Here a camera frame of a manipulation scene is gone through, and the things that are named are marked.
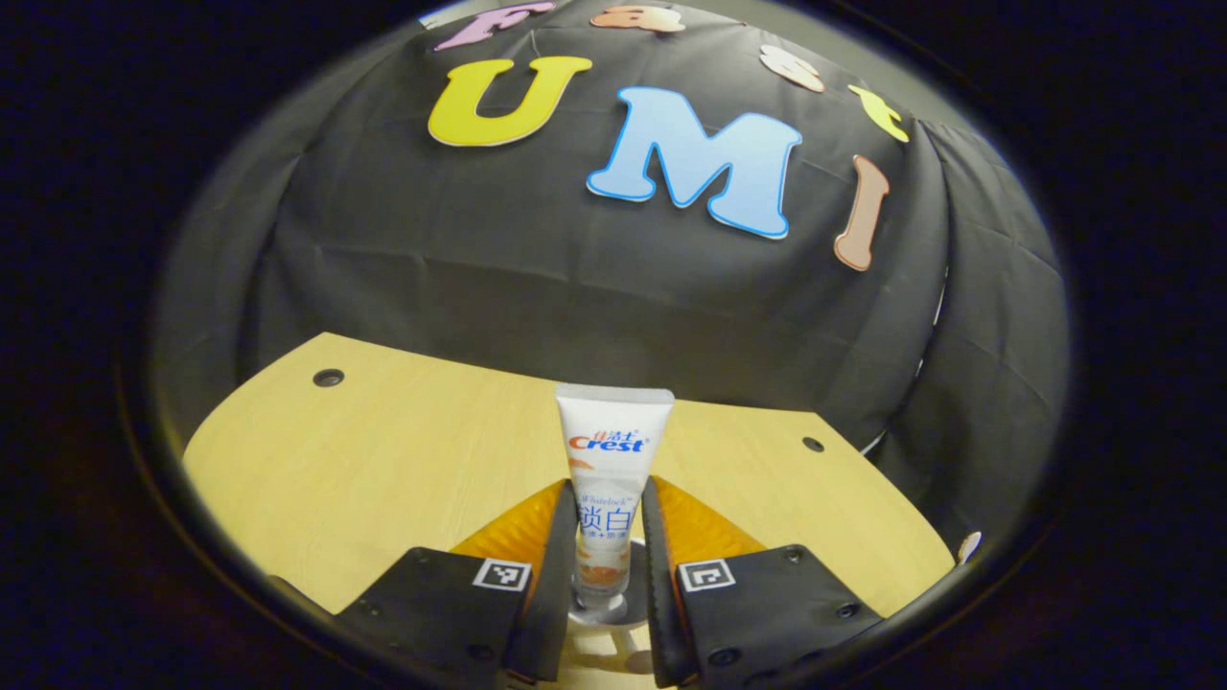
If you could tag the white toothpaste tube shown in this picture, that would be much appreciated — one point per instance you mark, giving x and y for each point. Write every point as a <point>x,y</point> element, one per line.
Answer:
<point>613,422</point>

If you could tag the light wooden desktop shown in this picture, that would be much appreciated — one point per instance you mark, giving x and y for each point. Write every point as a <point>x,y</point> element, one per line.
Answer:
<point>383,460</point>

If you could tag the black backdrop cloth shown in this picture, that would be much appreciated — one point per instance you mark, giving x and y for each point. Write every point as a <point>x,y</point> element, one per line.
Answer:
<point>575,287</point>

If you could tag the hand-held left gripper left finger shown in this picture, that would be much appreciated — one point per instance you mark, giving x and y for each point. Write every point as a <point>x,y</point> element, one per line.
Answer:
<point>551,594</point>

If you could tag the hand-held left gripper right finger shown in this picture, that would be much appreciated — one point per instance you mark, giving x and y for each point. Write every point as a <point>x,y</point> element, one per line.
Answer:
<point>659,594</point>

